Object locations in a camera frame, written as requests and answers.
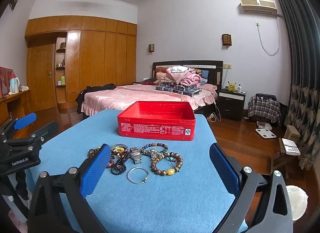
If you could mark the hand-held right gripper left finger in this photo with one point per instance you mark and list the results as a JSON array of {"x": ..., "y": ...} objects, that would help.
[{"x": 96, "y": 170}]

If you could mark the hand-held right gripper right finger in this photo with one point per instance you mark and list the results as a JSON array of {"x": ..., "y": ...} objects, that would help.
[{"x": 223, "y": 170}]

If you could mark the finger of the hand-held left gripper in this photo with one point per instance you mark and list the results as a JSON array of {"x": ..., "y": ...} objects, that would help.
[
  {"x": 25, "y": 120},
  {"x": 45, "y": 130}
]

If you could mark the round gold pendant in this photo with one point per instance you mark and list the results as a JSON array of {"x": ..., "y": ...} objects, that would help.
[{"x": 119, "y": 149}]

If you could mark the silver bangle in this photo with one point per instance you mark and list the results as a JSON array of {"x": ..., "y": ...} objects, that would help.
[{"x": 127, "y": 176}]

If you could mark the red tin box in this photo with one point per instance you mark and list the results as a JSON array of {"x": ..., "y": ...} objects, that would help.
[{"x": 155, "y": 129}]

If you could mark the wooden side desk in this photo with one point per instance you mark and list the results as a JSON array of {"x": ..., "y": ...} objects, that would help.
[{"x": 15, "y": 102}]

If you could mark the light blue kettle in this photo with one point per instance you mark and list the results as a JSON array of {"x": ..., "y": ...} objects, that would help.
[{"x": 14, "y": 85}]

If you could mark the silver metal wristwatch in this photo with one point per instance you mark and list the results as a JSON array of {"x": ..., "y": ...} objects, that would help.
[{"x": 136, "y": 157}]

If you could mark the red gift box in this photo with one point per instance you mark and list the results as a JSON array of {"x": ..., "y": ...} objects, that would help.
[{"x": 3, "y": 81}]

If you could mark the wooden door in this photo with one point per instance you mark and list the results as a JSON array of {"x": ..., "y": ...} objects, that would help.
[{"x": 41, "y": 77}]

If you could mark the power strip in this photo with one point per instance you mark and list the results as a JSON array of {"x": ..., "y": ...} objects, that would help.
[{"x": 212, "y": 117}]

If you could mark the white bathroom scale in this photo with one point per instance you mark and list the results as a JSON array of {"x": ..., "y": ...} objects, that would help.
[{"x": 265, "y": 133}]

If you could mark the small pink box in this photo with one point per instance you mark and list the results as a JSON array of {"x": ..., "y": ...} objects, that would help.
[{"x": 263, "y": 124}]

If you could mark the black nightstand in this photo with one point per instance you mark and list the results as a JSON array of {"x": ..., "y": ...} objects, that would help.
[{"x": 231, "y": 105}]

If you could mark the black clothing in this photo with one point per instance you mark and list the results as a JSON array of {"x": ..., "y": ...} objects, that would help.
[{"x": 100, "y": 87}]

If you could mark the white printed box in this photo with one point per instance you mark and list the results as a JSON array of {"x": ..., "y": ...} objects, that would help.
[{"x": 290, "y": 146}]

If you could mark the small wooden stool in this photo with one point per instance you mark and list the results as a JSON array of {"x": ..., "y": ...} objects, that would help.
[{"x": 292, "y": 131}]

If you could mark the bin with white bag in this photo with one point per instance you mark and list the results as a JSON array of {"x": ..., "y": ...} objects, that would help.
[{"x": 296, "y": 201}]

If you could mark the white lotion bottle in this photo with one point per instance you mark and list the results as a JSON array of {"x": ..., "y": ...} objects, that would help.
[{"x": 239, "y": 89}]

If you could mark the yellow plush toy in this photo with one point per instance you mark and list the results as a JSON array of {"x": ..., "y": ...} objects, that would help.
[{"x": 231, "y": 87}]

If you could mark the bed with pink bedspread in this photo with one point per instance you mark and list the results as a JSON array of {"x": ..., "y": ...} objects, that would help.
[{"x": 150, "y": 95}]

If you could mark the wooden wardrobe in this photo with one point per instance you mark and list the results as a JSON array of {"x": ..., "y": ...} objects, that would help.
[{"x": 100, "y": 55}]

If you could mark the plaid folded blanket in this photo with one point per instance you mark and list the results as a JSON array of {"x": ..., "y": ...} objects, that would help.
[{"x": 175, "y": 89}]

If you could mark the pink folded blanket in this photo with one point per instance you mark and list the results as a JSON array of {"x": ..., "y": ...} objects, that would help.
[{"x": 186, "y": 77}]

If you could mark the pink pillow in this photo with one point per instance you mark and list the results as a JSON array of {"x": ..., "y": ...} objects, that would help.
[{"x": 160, "y": 76}]

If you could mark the brown bolster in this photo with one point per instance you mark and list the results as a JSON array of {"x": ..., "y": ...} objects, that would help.
[{"x": 161, "y": 69}]

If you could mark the dark floral curtain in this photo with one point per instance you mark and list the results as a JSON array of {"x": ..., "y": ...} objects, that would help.
[{"x": 300, "y": 72}]

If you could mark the wall socket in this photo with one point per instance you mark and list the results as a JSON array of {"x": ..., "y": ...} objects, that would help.
[{"x": 227, "y": 66}]

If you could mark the large wooden wall lamp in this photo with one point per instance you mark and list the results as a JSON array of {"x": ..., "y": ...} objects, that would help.
[{"x": 226, "y": 39}]

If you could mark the small wooden wall lamp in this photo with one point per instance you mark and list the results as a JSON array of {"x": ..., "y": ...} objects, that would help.
[{"x": 151, "y": 48}]

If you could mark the wall air conditioner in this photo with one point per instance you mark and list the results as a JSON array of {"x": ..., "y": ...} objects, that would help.
[{"x": 258, "y": 5}]

